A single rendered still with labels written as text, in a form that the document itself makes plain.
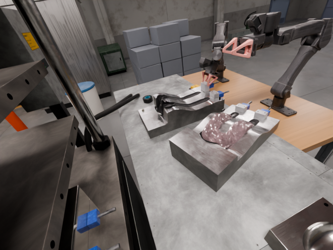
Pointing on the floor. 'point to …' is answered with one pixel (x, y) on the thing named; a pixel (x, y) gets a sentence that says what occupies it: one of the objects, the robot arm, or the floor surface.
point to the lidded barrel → (90, 96)
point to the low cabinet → (112, 59)
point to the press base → (135, 210)
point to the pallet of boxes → (163, 50)
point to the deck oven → (73, 42)
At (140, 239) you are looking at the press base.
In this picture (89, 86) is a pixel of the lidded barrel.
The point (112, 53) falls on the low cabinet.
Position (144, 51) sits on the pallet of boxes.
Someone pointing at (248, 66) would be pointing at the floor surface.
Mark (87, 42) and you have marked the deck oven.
